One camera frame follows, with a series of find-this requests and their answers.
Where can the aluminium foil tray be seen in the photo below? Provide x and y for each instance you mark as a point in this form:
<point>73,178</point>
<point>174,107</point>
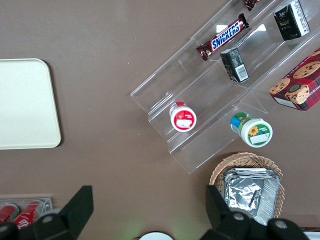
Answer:
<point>271,195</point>

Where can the cream plastic serving tray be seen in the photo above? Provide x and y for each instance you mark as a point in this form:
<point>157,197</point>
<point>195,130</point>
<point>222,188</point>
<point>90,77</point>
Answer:
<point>25,105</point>

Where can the clear acrylic bottle rack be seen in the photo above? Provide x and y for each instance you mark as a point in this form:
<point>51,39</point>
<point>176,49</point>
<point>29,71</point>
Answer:
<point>46,202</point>

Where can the green lid sunflower jar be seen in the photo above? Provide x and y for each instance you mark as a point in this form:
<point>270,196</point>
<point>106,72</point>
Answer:
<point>257,132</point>

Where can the Snickers chocolate bar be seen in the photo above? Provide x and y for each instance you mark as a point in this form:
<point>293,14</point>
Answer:
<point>225,36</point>
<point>251,3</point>

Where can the crumpled foil wrapped packet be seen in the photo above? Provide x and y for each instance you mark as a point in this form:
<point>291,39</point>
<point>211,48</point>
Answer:
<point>241,197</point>

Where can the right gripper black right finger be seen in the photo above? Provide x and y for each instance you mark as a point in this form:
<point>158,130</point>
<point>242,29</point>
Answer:
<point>220,217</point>

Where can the red cola bottle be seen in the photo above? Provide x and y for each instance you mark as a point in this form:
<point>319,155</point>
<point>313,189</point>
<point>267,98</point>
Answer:
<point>27,212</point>
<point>8,212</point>

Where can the small black carton box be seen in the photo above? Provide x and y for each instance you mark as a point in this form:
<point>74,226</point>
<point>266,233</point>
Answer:
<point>291,21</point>
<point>235,65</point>

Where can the clear acrylic tiered display stand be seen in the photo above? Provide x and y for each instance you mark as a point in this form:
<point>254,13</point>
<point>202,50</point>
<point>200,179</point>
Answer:
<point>200,105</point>

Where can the red chocolate chip cookie box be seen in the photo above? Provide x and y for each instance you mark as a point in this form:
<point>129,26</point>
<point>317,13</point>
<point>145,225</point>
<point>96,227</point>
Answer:
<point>300,85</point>

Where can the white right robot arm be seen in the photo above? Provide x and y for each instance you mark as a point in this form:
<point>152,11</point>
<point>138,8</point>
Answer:
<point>155,236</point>

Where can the red lid white jar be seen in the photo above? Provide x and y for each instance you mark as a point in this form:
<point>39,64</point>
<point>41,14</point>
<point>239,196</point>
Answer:
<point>183,121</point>

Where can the white snack tray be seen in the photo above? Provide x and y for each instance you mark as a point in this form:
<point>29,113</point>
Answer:
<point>315,236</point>

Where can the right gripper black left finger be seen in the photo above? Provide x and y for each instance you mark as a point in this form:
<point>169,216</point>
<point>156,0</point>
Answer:
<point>75,212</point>

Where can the light wicker basket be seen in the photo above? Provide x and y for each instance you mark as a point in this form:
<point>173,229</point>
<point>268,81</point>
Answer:
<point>240,161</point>

